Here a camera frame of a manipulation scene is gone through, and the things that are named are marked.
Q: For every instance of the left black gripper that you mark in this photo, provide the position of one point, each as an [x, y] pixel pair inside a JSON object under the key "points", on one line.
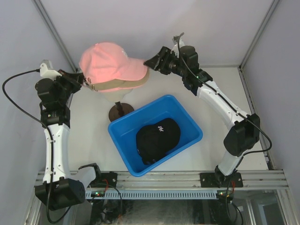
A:
{"points": [[75, 80]]}

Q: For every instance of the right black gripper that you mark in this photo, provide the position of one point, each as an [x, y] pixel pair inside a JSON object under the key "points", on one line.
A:
{"points": [[158, 63]]}

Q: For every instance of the beige cap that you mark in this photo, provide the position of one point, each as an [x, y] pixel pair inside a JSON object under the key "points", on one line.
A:
{"points": [[118, 83]]}

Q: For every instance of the dark round wooden stand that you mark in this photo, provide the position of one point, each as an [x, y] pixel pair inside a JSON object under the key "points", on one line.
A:
{"points": [[119, 110]]}

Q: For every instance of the blue plastic bin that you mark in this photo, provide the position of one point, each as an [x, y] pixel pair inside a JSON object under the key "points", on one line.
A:
{"points": [[123, 134]]}

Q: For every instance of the dark cap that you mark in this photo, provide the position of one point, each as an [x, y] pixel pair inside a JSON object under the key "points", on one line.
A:
{"points": [[154, 141]]}

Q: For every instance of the pink baseball cap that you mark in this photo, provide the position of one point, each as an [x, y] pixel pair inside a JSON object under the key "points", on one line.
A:
{"points": [[118, 89]]}

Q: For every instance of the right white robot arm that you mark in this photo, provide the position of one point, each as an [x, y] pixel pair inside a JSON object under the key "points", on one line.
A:
{"points": [[243, 129]]}

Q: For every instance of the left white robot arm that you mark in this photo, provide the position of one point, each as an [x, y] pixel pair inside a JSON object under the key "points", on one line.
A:
{"points": [[60, 189]]}

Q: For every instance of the beige mannequin head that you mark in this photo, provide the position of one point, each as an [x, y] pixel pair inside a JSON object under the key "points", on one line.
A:
{"points": [[116, 96]]}

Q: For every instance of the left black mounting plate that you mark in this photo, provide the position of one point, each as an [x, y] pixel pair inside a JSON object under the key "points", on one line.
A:
{"points": [[106, 179]]}

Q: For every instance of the black mounting plate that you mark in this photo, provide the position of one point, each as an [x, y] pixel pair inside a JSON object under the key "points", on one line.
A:
{"points": [[212, 180], [106, 179]]}

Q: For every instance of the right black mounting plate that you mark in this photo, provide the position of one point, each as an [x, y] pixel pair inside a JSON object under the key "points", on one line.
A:
{"points": [[212, 180]]}

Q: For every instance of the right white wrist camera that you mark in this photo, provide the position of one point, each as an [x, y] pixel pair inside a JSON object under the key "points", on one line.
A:
{"points": [[177, 44]]}

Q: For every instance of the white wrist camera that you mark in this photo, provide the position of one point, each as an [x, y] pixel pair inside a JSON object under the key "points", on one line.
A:
{"points": [[177, 44], [47, 70]]}

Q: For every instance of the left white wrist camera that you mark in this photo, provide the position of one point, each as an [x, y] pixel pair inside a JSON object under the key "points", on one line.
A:
{"points": [[47, 70]]}

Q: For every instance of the perforated grey cable duct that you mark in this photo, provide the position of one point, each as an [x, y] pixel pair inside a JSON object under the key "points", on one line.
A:
{"points": [[152, 195]]}

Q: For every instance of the aluminium mounting rail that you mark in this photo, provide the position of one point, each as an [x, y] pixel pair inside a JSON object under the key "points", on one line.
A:
{"points": [[252, 180]]}

